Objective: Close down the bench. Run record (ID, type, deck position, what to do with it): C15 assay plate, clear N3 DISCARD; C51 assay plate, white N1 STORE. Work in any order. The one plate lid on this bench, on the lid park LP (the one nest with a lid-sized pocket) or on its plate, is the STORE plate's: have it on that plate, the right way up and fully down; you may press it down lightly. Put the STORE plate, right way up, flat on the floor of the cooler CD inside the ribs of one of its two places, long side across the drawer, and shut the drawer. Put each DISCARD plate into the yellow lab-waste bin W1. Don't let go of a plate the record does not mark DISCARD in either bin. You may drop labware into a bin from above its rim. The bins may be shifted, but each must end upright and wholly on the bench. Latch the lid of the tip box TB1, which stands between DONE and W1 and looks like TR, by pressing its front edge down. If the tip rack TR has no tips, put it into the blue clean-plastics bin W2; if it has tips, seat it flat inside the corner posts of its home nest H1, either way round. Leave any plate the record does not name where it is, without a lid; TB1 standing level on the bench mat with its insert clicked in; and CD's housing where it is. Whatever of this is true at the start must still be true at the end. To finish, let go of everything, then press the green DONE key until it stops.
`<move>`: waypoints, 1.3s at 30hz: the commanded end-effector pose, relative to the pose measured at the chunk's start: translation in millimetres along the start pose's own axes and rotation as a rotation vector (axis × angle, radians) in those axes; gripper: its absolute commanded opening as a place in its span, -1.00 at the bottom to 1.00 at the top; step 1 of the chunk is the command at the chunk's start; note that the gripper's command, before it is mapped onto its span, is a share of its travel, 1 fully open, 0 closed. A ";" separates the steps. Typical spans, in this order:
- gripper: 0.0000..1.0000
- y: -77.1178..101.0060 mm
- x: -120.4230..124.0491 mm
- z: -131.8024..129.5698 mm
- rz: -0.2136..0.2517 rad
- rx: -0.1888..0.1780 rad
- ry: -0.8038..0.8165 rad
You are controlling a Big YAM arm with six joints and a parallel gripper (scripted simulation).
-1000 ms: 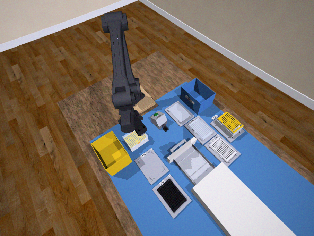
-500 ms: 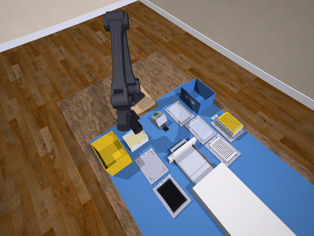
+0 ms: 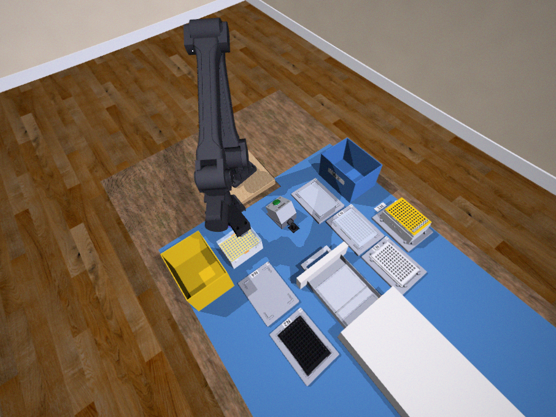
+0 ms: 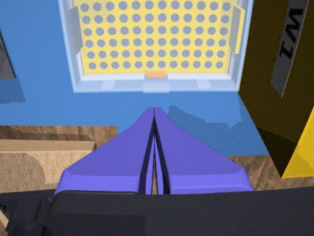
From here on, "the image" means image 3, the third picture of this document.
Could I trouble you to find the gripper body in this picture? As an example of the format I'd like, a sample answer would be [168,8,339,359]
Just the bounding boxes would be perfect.
[229,194,246,212]

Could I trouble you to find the blue bench mat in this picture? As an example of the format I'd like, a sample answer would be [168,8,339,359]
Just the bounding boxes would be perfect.
[159,144,556,417]

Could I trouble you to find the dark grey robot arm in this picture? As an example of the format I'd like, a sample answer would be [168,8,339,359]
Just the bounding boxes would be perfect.
[183,18,257,237]

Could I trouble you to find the yellow open-top bin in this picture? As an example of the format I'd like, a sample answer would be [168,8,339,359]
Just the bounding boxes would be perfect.
[160,231,234,311]

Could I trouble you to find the blue open-top bin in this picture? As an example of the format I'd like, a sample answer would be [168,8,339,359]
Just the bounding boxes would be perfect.
[319,137,382,203]

